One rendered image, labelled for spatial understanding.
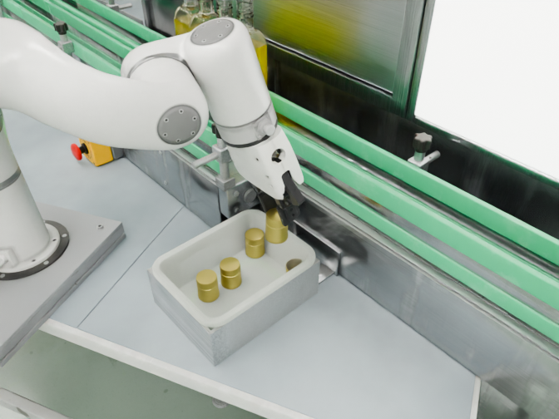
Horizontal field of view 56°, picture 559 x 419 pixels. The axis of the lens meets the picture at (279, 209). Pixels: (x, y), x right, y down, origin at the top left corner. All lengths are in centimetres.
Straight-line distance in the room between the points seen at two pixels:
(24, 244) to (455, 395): 73
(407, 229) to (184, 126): 40
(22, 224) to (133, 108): 49
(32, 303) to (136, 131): 47
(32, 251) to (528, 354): 79
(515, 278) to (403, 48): 40
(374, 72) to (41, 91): 59
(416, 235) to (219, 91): 37
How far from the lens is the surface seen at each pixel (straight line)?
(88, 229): 103
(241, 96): 59
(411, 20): 87
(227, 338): 79
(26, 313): 92
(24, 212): 96
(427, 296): 81
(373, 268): 86
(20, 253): 99
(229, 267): 86
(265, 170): 65
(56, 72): 52
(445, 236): 75
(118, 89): 51
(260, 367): 81
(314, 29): 103
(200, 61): 57
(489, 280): 75
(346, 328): 86
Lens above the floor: 143
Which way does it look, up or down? 39 degrees down
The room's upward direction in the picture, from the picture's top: straight up
